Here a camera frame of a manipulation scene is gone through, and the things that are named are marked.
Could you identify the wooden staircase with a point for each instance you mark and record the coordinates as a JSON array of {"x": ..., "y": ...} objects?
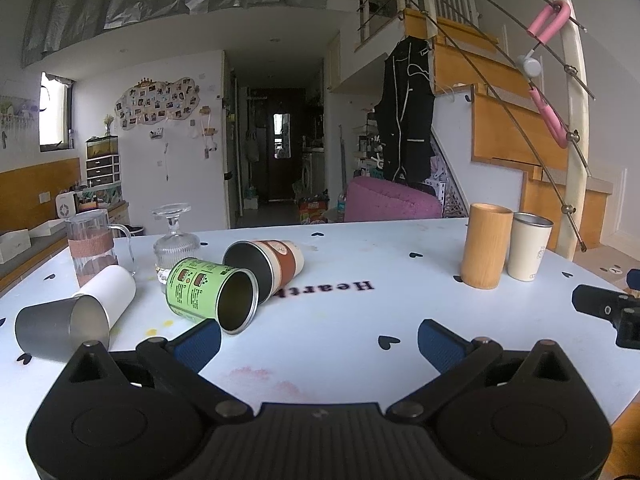
[{"x": 500, "y": 120}]

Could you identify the bamboo cup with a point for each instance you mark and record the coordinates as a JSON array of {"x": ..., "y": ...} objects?
[{"x": 485, "y": 247}]

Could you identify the white railing post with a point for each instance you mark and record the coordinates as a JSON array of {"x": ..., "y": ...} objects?
[{"x": 572, "y": 125}]

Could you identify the white lattice panel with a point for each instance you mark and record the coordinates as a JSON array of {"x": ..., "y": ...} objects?
[{"x": 450, "y": 185}]

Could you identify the pink armchair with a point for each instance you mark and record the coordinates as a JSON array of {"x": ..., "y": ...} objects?
[{"x": 392, "y": 200}]

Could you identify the plastic water bottle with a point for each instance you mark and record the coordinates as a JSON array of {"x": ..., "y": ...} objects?
[{"x": 342, "y": 206}]

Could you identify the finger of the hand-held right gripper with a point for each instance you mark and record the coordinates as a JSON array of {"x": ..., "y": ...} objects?
[{"x": 595, "y": 301}]

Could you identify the metal stair railing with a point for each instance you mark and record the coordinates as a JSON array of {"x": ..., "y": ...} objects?
[{"x": 450, "y": 15}]

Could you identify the cloud-shaped photo collage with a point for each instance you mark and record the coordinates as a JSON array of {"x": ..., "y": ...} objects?
[{"x": 155, "y": 102}]

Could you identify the black jacket with white trim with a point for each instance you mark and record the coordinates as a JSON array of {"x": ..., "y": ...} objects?
[{"x": 405, "y": 110}]

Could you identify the pink clip hanger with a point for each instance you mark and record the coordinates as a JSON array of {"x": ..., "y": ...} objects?
[{"x": 547, "y": 105}]

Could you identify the washing machine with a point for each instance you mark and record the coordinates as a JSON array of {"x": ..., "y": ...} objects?
[{"x": 314, "y": 172}]

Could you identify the window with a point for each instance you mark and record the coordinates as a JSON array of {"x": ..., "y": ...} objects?
[{"x": 54, "y": 112}]

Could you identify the small white appliance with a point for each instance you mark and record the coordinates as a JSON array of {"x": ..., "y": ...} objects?
[{"x": 66, "y": 206}]

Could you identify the plain white cup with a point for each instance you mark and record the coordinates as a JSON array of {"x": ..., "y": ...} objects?
[{"x": 112, "y": 287}]

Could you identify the hanging tote bag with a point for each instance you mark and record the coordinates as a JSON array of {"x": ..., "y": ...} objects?
[{"x": 253, "y": 147}]

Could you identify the fish tank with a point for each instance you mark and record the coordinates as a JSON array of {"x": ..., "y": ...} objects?
[{"x": 102, "y": 146}]

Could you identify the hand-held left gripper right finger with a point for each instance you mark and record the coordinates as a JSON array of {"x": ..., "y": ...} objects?
[{"x": 440, "y": 342}]

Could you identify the grey metal cup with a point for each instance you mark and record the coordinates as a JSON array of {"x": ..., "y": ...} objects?
[{"x": 45, "y": 327}]

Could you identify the small drawer organizer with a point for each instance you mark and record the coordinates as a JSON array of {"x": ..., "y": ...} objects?
[{"x": 102, "y": 171}]

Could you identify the dark entrance door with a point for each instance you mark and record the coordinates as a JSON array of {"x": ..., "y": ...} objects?
[{"x": 281, "y": 135}]

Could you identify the brown and white cup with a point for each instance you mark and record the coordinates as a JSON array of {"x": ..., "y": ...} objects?
[{"x": 280, "y": 260}]

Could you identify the white tray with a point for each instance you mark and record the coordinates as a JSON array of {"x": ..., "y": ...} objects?
[{"x": 49, "y": 228}]

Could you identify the white steel-rimmed cup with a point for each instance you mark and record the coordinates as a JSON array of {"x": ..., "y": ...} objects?
[{"x": 529, "y": 252}]

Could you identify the green printed metal cup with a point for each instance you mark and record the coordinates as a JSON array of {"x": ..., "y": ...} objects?
[{"x": 200, "y": 287}]

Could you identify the ribbed glass goblet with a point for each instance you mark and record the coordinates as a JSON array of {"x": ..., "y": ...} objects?
[{"x": 172, "y": 252}]

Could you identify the glass pitcher with pink band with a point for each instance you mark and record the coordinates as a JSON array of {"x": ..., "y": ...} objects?
[{"x": 90, "y": 250}]

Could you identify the colourful cardboard box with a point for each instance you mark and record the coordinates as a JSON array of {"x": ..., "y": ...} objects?
[{"x": 314, "y": 211}]

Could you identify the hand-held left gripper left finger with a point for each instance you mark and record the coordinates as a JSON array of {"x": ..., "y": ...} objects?
[{"x": 197, "y": 345}]

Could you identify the white heart-print tablecloth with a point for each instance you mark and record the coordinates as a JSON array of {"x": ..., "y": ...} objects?
[{"x": 350, "y": 320}]

